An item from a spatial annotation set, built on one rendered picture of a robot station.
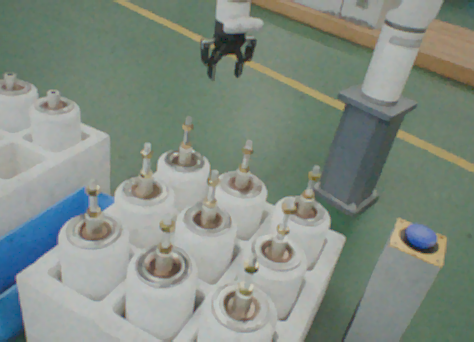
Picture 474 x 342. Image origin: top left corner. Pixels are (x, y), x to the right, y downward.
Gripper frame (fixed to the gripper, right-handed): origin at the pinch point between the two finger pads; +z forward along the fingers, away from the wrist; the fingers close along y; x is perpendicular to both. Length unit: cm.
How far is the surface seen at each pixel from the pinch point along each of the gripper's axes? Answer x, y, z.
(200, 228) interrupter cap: 49, 25, -5
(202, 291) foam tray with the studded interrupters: 55, 27, 2
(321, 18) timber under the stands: -121, -120, 47
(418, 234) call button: 65, 0, -13
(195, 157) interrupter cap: 30.4, 19.0, -2.1
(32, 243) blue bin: 28, 49, 15
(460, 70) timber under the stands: -42, -151, 41
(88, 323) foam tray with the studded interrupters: 55, 43, 1
